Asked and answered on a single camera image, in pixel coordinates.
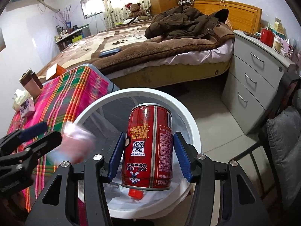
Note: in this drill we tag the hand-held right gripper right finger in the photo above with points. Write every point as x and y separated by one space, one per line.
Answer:
181 155

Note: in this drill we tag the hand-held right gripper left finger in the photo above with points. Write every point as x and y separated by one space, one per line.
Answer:
116 155

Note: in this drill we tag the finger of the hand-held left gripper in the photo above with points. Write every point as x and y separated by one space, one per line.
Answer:
42 146
35 129

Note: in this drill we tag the white round trash bin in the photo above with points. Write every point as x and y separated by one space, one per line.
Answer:
192 134

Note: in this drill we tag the red drink can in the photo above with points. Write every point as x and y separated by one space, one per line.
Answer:
148 146

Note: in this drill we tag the pink plastic wrapper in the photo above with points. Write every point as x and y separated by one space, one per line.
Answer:
75 136

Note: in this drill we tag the clear plastic bottle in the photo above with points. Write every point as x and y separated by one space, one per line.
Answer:
135 194

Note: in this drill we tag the small pink printed box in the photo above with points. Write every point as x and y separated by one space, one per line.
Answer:
27 109

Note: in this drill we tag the yellow patterned tissue pack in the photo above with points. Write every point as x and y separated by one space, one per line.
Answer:
20 100

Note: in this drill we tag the pink green plaid tablecloth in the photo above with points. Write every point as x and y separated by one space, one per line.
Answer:
58 103

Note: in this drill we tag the beige mug with brown lid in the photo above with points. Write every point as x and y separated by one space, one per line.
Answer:
33 87

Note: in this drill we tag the orange white box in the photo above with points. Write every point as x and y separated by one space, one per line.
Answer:
57 71

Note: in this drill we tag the yellow mattress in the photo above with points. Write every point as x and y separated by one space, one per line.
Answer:
169 74

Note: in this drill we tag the cluttered shelf desk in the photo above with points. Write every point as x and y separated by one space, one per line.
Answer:
73 36

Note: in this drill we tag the grey drawer nightstand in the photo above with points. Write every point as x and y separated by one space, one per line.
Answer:
254 80

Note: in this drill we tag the white bed sheet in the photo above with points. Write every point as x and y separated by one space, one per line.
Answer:
204 53

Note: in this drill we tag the chair with grey cushion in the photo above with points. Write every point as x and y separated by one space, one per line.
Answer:
287 150

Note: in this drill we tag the vase with dry branches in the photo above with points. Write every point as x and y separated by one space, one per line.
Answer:
67 21

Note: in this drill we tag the bed with brown blanket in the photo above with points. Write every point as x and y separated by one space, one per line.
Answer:
131 42

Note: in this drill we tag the air conditioner pipe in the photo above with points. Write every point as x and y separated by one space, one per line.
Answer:
48 6

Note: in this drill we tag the dark brown jacket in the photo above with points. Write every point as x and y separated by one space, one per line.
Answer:
183 21

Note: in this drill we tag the small window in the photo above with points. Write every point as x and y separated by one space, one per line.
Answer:
91 6

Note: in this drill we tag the red canister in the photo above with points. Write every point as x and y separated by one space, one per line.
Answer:
267 37

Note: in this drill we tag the brown teddy bear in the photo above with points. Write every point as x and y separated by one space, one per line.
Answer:
136 10

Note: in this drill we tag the cream jar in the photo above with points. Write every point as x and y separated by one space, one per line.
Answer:
277 44

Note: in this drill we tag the wooden bed headboard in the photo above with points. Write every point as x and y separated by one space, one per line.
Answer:
239 14

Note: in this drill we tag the heart patterned curtain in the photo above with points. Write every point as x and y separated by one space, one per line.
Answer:
122 2

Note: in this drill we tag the white power strip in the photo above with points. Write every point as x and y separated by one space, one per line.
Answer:
184 1

